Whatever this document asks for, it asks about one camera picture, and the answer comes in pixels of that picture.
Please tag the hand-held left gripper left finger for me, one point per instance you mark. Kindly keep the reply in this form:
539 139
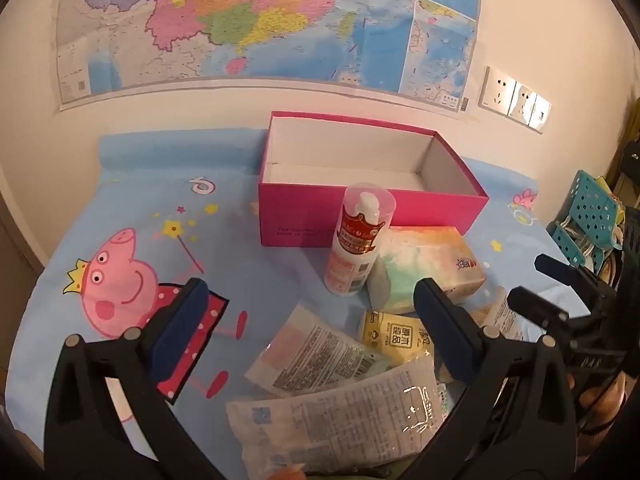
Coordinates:
176 332

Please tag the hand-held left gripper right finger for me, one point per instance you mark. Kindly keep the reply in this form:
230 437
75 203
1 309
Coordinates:
447 332

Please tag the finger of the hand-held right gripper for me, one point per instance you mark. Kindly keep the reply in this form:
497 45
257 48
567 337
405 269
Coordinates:
565 272
535 305

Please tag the small white packet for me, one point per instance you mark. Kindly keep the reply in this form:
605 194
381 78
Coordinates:
500 316

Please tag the yellow tissue pack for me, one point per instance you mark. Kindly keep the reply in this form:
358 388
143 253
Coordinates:
390 332

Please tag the pink wet wipes packet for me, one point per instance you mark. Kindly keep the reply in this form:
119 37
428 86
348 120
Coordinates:
310 355

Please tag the pink cardboard box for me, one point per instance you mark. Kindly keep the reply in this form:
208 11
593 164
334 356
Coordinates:
300 215

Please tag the person's right forearm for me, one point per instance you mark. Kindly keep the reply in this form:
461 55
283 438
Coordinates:
607 402

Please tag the teal perforated plastic basket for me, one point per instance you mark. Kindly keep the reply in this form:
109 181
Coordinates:
590 210

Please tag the pastel orange tissue pack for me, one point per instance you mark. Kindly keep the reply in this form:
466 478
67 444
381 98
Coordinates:
425 255

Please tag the white lotion bottle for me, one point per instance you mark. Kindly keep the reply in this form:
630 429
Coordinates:
350 255

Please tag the blue cartoon printed blanket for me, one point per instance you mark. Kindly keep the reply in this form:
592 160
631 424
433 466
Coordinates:
150 210

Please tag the clear plastic package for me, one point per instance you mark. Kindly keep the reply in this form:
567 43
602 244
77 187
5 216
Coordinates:
340 420

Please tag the white wall socket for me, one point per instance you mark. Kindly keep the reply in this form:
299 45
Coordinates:
497 90

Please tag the colourful wall map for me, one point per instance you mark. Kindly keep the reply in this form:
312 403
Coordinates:
250 20

